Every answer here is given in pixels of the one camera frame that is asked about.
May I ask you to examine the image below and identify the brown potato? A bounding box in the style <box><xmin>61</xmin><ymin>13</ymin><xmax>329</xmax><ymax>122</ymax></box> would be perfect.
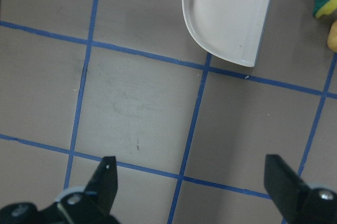
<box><xmin>327</xmin><ymin>21</ymin><xmax>337</xmax><ymax>53</ymax></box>

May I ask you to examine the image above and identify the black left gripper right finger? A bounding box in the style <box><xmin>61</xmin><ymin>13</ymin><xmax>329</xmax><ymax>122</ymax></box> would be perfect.
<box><xmin>264</xmin><ymin>154</ymin><xmax>336</xmax><ymax>223</ymax></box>

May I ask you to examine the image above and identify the beige plastic dustpan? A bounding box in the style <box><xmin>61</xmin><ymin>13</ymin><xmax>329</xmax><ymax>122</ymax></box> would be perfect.
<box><xmin>181</xmin><ymin>0</ymin><xmax>270</xmax><ymax>67</ymax></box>

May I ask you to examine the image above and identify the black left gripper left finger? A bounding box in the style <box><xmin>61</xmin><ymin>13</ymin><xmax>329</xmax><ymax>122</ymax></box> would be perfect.
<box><xmin>1</xmin><ymin>156</ymin><xmax>117</xmax><ymax>223</ymax></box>

